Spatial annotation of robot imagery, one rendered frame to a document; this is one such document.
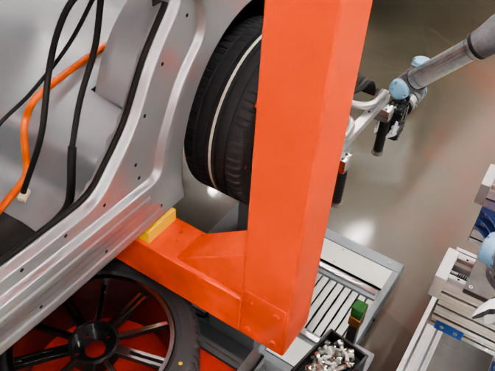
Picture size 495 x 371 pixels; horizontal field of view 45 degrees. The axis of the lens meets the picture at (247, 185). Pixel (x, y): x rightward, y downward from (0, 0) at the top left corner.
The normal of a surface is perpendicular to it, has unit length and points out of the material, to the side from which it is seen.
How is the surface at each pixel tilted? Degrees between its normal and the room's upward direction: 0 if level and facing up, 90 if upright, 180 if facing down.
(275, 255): 90
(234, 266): 90
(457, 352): 0
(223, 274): 90
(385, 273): 0
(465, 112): 0
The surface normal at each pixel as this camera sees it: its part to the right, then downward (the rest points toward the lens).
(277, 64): -0.55, 0.54
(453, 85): 0.05, -0.74
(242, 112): -0.43, 0.03
